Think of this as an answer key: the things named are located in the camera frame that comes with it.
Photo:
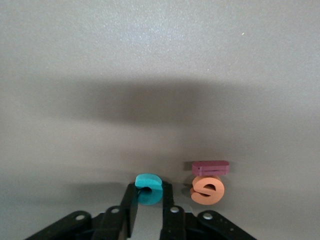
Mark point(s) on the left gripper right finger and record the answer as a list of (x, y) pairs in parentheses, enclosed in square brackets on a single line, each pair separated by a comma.
[(175, 225)]

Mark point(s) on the orange letter e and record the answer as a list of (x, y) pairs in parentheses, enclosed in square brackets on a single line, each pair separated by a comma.
[(212, 197)]

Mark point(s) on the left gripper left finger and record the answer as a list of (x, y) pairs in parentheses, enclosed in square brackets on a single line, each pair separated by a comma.
[(112, 225)]

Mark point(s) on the teal letter c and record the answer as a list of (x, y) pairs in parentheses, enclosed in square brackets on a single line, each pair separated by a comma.
[(148, 181)]

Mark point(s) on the dark red letter l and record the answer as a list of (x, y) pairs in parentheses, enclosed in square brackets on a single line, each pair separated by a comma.
[(210, 166)]

